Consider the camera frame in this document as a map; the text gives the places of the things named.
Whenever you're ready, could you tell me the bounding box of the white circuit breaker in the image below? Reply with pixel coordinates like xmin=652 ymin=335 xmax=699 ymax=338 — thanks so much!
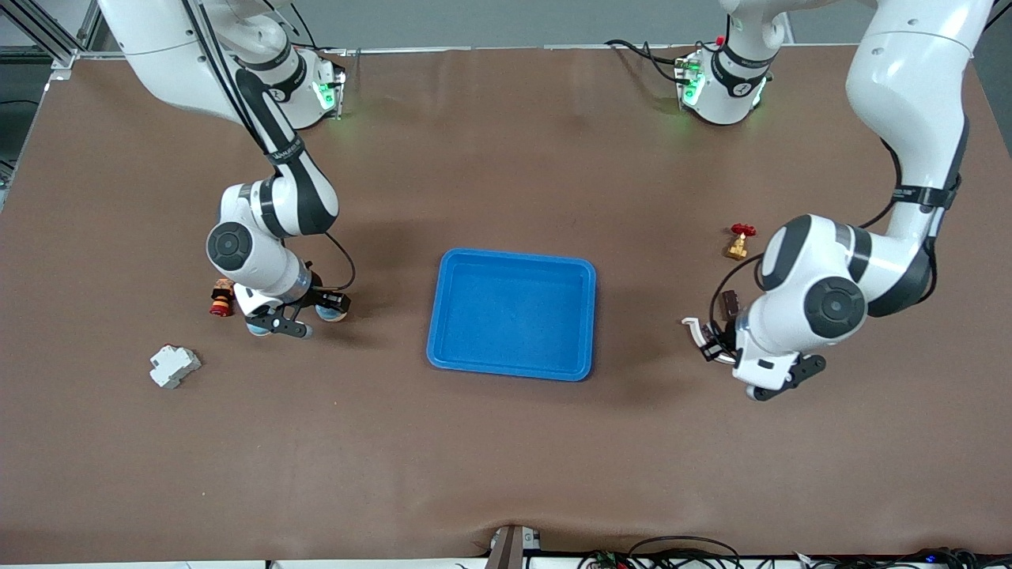
xmin=149 ymin=345 xmax=202 ymax=390

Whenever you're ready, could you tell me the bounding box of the blue plastic tray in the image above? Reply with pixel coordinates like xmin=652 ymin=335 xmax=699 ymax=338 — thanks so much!
xmin=426 ymin=248 xmax=597 ymax=382

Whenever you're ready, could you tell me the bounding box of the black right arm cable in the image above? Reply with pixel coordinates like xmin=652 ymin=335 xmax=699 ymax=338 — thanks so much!
xmin=182 ymin=0 xmax=357 ymax=293

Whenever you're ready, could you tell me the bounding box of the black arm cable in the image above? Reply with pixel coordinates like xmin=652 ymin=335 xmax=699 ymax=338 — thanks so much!
xmin=709 ymin=251 xmax=766 ymax=342
xmin=182 ymin=0 xmax=357 ymax=293

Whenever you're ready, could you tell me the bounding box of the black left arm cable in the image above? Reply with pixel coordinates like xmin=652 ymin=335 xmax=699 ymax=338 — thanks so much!
xmin=709 ymin=251 xmax=766 ymax=342

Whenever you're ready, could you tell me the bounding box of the white half-ring pipe clamp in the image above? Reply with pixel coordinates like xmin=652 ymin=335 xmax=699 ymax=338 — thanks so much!
xmin=682 ymin=317 xmax=738 ymax=365

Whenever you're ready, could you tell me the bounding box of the brass valve red handle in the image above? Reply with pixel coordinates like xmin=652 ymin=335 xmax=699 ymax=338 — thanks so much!
xmin=723 ymin=223 xmax=757 ymax=262

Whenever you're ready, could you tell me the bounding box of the black looped cable bundle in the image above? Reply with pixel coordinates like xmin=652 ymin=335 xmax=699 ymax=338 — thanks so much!
xmin=577 ymin=536 xmax=744 ymax=569

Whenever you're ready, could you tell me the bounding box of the black tangled cable bundle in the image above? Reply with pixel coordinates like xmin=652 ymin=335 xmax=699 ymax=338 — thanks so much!
xmin=791 ymin=545 xmax=1012 ymax=569

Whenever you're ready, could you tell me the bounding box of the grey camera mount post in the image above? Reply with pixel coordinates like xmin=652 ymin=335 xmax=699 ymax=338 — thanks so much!
xmin=484 ymin=524 xmax=543 ymax=569

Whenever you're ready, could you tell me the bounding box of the silver table edge rail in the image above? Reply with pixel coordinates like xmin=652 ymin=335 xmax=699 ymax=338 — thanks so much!
xmin=75 ymin=43 xmax=973 ymax=60

